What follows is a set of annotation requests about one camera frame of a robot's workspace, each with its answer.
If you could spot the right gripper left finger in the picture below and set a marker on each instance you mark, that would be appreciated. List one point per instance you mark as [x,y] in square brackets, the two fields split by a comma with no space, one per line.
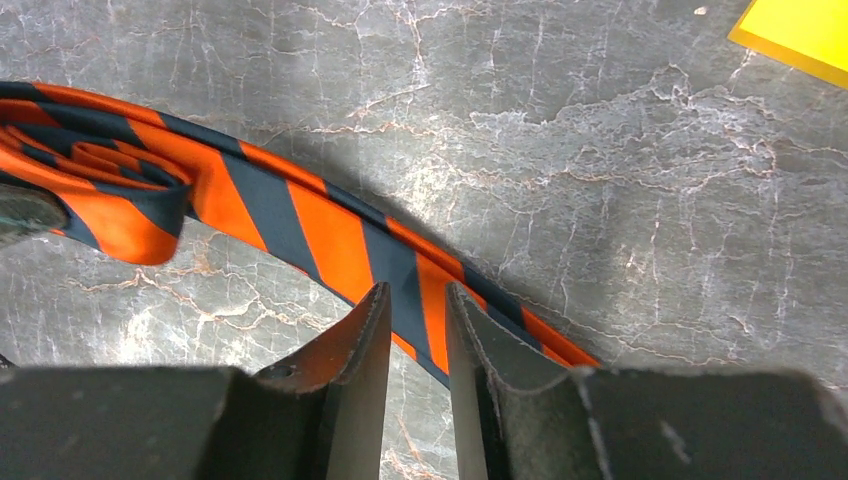
[316,414]

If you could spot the yellow block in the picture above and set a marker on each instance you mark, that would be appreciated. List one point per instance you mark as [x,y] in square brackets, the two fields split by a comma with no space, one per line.
[808,35]

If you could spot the orange navy striped tie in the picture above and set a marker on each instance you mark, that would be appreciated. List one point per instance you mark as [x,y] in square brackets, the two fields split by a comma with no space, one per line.
[128,177]

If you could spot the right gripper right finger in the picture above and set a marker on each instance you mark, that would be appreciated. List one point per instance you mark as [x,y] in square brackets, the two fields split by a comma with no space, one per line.
[520,415]

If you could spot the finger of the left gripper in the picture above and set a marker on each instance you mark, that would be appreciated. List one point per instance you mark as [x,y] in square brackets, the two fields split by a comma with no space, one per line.
[27,212]

